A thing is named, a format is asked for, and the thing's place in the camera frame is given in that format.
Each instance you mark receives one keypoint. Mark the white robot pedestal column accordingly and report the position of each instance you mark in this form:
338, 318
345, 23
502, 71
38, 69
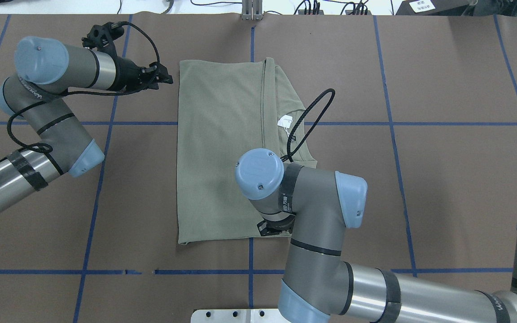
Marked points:
237, 316

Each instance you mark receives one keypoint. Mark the white paper price tag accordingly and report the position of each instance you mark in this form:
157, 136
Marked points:
285, 121

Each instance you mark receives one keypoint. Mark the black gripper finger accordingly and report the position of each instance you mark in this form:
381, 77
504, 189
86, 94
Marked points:
154, 82
155, 70

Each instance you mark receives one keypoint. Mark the olive green long-sleeve shirt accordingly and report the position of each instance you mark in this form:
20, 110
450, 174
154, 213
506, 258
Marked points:
225, 110

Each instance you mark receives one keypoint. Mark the aluminium frame post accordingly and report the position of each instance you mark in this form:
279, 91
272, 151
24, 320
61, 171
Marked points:
252, 10

